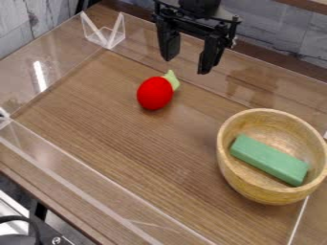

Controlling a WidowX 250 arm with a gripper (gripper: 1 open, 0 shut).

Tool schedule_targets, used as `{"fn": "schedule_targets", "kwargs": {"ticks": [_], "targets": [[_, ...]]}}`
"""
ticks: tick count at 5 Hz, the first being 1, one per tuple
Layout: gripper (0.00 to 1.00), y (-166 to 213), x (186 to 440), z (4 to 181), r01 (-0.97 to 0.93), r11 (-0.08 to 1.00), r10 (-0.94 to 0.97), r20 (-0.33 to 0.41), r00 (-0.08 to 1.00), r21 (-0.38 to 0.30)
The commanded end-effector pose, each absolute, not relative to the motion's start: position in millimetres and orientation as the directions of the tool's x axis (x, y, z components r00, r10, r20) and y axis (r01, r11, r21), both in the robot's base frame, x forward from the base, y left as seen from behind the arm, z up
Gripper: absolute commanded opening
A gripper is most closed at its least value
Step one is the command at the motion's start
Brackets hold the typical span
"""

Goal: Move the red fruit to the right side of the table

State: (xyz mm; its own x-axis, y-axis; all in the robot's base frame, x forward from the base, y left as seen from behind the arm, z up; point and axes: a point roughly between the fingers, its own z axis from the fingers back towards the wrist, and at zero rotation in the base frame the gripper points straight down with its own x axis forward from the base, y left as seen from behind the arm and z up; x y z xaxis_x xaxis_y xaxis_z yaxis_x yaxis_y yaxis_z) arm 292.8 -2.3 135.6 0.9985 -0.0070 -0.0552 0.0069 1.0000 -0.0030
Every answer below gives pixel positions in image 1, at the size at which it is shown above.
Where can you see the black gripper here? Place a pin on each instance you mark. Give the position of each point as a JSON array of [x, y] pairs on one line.
[[196, 17]]

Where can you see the red toy fruit green stem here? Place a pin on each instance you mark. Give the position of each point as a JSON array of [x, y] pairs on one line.
[[155, 91]]

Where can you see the wooden bowl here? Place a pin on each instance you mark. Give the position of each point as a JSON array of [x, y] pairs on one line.
[[291, 135]]

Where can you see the green rectangular block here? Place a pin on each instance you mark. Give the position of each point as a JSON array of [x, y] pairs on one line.
[[270, 160]]

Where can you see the clear acrylic corner bracket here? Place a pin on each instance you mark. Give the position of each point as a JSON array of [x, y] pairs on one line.
[[106, 37]]

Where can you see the clear acrylic tray wall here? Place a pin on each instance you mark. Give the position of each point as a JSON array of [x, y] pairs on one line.
[[106, 210]]

